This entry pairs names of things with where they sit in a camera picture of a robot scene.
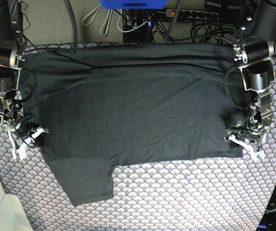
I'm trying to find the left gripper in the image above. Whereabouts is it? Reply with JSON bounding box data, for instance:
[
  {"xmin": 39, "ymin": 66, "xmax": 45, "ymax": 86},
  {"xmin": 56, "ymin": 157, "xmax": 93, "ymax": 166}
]
[{"xmin": 224, "ymin": 118, "xmax": 269, "ymax": 161}]

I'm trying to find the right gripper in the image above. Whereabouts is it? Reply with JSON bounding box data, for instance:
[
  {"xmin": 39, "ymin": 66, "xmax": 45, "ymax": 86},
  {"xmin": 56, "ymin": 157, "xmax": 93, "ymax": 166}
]
[{"xmin": 0, "ymin": 110, "xmax": 49, "ymax": 160}]

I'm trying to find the dark grey T-shirt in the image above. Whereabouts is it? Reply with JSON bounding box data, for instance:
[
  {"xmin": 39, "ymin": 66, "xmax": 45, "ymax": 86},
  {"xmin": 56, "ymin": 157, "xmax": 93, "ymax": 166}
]
[{"xmin": 19, "ymin": 43, "xmax": 246, "ymax": 206}]

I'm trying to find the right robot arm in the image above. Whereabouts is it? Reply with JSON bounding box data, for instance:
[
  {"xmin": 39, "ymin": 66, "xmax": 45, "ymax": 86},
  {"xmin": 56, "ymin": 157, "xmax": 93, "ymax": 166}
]
[{"xmin": 0, "ymin": 0, "xmax": 48, "ymax": 160}]

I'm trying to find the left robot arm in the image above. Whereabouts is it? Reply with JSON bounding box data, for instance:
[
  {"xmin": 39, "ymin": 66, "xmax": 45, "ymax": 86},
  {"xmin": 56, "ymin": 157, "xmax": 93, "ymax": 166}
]
[{"xmin": 225, "ymin": 0, "xmax": 276, "ymax": 162}]

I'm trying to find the fan-patterned table cloth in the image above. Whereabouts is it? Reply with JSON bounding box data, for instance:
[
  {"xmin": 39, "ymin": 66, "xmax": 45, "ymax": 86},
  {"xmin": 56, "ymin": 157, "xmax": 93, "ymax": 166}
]
[{"xmin": 0, "ymin": 42, "xmax": 276, "ymax": 231}]

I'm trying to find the white plastic bin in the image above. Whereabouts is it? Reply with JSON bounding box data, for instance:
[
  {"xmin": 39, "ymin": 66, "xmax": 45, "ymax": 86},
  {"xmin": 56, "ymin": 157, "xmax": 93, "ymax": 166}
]
[{"xmin": 0, "ymin": 181, "xmax": 33, "ymax": 231}]

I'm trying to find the black power strip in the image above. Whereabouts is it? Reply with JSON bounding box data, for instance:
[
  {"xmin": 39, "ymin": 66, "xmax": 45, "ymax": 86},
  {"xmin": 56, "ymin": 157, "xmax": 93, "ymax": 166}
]
[{"xmin": 163, "ymin": 9, "xmax": 220, "ymax": 22}]

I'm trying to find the grey looped cable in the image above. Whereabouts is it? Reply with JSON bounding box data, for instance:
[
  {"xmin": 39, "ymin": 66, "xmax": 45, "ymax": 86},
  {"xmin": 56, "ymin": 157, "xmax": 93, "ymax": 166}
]
[{"xmin": 81, "ymin": 6, "xmax": 114, "ymax": 37}]

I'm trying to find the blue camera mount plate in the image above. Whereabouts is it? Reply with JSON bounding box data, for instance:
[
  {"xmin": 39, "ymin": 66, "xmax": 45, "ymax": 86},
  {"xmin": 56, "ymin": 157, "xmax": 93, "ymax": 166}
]
[{"xmin": 100, "ymin": 0, "xmax": 167, "ymax": 10}]

